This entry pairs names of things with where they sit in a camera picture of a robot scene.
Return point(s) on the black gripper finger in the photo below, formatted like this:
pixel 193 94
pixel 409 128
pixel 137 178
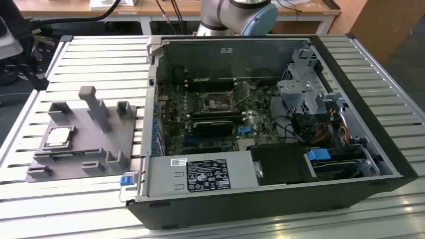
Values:
pixel 37 77

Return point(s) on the CPU with silver top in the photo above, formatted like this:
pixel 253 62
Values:
pixel 58 135

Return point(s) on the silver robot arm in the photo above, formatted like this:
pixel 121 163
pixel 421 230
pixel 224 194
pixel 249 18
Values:
pixel 217 13

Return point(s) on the CPU socket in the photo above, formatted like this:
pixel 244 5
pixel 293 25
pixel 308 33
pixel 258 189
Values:
pixel 217 102

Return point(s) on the grey parts rack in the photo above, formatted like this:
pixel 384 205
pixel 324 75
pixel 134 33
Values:
pixel 86 140

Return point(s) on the green RAM stick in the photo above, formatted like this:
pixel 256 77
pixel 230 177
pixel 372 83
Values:
pixel 65 154

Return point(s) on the wooden desk with white legs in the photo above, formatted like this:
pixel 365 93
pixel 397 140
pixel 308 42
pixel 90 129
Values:
pixel 152 12

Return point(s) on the blue case latch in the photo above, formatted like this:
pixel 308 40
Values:
pixel 126 180

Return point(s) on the silver power supply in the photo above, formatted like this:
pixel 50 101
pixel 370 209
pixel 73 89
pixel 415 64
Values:
pixel 158 174

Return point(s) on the black graphics card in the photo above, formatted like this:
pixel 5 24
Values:
pixel 212 128

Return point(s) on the blue board connector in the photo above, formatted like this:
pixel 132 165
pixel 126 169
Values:
pixel 242 129

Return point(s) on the green motherboard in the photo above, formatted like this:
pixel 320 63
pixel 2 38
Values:
pixel 256 119

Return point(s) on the silver drive cage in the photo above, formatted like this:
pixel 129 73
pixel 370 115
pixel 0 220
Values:
pixel 294 99

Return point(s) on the black PC case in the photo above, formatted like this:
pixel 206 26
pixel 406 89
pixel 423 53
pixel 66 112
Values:
pixel 232 211

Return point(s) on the black plastic shroud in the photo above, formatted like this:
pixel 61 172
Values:
pixel 281 161

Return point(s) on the hard disk in blue carrier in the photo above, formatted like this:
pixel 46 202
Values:
pixel 318 154

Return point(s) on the wooden cabinet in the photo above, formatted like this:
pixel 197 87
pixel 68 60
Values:
pixel 388 25

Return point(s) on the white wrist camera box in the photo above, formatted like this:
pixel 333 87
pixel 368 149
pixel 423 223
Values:
pixel 9 37

